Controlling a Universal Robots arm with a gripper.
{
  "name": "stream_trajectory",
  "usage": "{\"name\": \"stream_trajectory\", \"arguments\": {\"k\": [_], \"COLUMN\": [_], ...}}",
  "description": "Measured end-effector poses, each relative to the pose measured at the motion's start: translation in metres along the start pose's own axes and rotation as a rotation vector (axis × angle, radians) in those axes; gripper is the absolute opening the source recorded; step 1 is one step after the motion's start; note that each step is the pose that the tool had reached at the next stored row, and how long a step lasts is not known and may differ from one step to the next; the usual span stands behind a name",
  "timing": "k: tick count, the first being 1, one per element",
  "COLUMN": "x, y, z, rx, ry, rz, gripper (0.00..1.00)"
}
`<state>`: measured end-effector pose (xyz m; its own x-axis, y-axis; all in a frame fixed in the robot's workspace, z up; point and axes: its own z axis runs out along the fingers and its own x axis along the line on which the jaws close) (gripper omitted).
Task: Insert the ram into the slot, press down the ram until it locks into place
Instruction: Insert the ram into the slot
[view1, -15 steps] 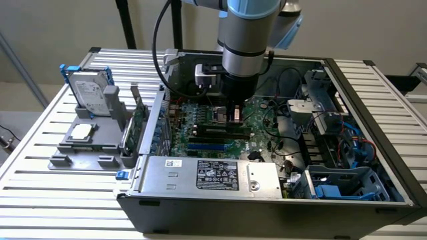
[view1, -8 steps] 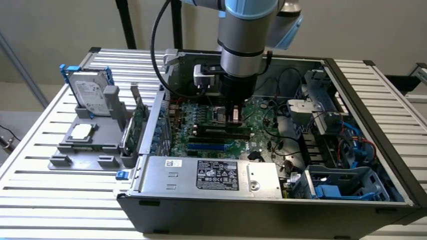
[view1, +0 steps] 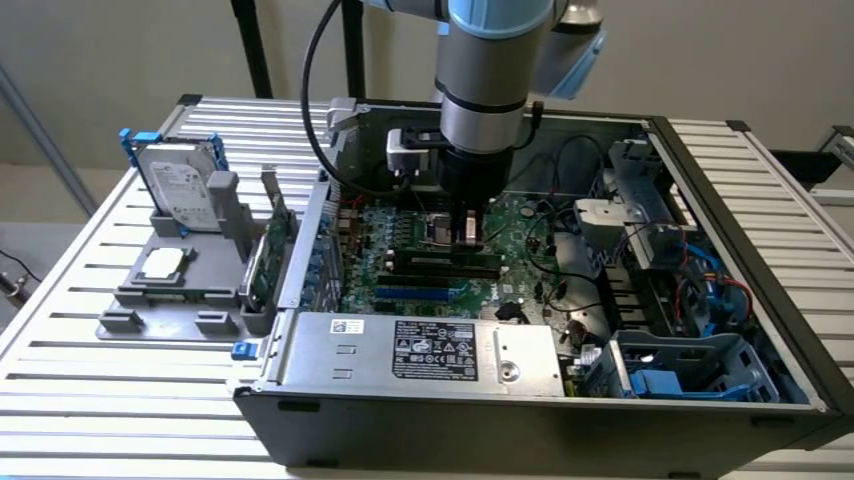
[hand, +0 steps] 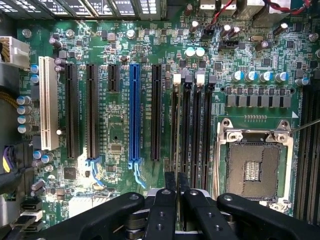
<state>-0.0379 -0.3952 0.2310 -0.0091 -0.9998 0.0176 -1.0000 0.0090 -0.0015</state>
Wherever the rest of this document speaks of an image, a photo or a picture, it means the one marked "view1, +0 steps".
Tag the silver power supply unit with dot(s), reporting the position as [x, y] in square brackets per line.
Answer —
[374, 360]

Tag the green graphics card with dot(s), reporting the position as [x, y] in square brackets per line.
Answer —
[270, 250]

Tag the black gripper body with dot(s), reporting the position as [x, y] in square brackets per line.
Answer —
[475, 172]

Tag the CPU socket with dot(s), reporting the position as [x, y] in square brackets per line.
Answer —
[437, 227]

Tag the black open PC case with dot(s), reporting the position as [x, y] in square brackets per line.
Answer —
[534, 430]

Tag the silver CPU chip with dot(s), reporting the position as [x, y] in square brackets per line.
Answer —
[163, 261]

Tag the metal drive cage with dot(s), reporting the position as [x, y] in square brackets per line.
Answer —
[641, 200]

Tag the hard disk in blue caddy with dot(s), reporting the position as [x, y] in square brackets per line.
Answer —
[176, 185]

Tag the blue case latch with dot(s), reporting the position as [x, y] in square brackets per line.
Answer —
[243, 350]

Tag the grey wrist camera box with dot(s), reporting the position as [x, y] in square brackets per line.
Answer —
[409, 150]

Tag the grey plastic parts rack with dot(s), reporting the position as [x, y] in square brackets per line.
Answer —
[167, 300]

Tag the blue plastic disk bay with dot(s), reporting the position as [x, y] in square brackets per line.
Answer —
[694, 365]

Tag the black RAM slot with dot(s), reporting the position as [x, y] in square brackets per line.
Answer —
[441, 274]

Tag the blue expansion slot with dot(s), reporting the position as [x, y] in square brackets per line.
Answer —
[410, 293]

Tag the green motherboard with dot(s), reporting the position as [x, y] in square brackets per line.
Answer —
[521, 240]

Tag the black stand pole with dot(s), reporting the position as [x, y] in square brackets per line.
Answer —
[254, 45]
[355, 47]

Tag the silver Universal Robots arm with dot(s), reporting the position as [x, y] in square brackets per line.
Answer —
[483, 75]

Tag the neighbouring metal table frame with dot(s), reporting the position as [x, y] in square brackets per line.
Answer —
[821, 165]

